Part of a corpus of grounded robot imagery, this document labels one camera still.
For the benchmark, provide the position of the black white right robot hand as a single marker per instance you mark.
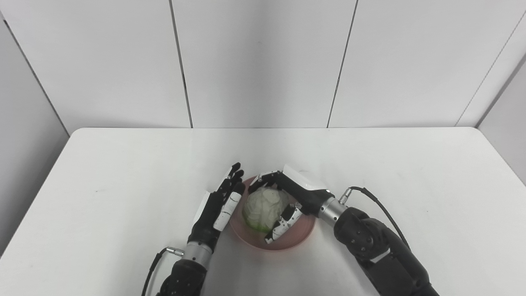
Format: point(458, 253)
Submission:
point(306, 195)

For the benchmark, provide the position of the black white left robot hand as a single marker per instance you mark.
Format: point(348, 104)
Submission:
point(213, 213)

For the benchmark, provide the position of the green white toy cabbage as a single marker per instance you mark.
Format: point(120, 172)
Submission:
point(265, 207)

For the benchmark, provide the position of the pink round plate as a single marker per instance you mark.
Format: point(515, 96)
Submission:
point(298, 234)

